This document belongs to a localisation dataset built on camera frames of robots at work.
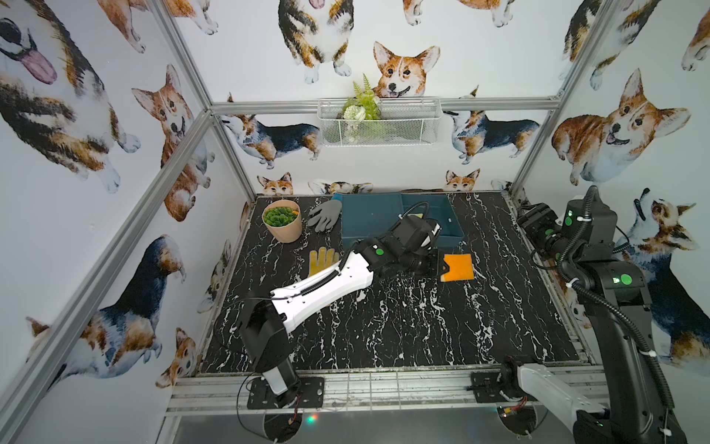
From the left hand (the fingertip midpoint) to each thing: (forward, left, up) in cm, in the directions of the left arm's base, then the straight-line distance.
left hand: (456, 269), depth 69 cm
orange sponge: (+2, -2, -2) cm, 4 cm away
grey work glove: (+38, +39, -23) cm, 60 cm away
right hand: (+7, -13, +14) cm, 21 cm away
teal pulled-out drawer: (+35, -4, -16) cm, 39 cm away
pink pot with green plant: (+29, +52, -14) cm, 61 cm away
